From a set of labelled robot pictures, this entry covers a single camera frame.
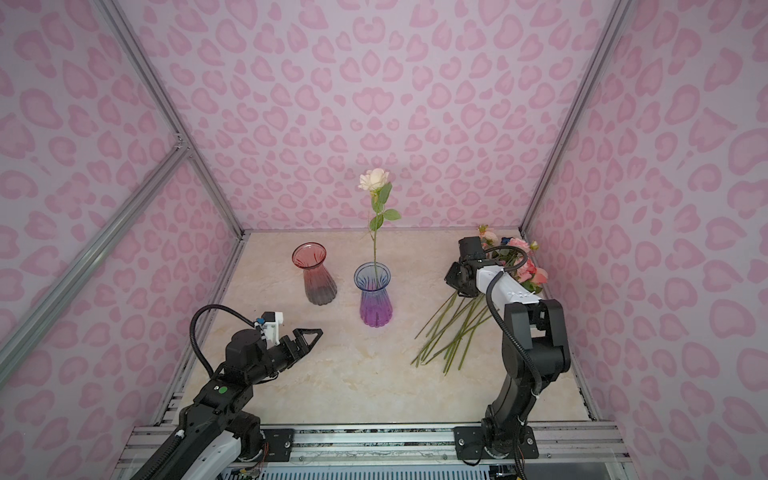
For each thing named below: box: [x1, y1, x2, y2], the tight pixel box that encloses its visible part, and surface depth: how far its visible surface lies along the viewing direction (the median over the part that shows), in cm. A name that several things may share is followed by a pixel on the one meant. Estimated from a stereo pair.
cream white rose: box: [358, 168, 402, 283], surface depth 79 cm
